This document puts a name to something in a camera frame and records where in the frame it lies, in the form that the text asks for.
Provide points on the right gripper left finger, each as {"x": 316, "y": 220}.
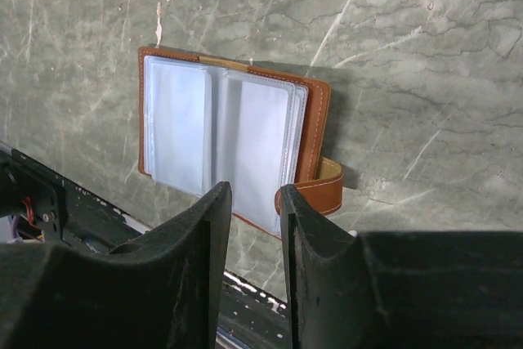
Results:
{"x": 159, "y": 290}

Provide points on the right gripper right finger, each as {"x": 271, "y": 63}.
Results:
{"x": 398, "y": 289}

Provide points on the brown leather card holder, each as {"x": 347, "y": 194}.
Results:
{"x": 205, "y": 120}

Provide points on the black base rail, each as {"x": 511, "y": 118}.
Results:
{"x": 40, "y": 206}

